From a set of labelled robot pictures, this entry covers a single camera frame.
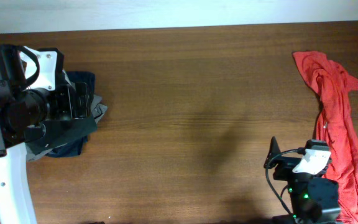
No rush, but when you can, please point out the navy folded garment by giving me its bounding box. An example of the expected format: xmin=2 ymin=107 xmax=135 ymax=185
xmin=46 ymin=71 xmax=96 ymax=158

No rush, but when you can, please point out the black shirt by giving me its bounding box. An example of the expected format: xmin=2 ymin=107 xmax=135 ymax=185
xmin=24 ymin=116 xmax=97 ymax=155

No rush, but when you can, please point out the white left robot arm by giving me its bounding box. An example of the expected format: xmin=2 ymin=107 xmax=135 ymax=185
xmin=0 ymin=80 xmax=96 ymax=223

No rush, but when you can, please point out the red shirt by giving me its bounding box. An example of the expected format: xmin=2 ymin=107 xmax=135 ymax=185
xmin=293 ymin=51 xmax=358 ymax=223

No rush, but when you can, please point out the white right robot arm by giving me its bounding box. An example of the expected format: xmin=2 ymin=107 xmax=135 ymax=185
xmin=264 ymin=137 xmax=341 ymax=224

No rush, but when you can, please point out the light grey folded garment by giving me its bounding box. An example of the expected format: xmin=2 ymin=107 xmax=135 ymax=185
xmin=26 ymin=95 xmax=108 ymax=161

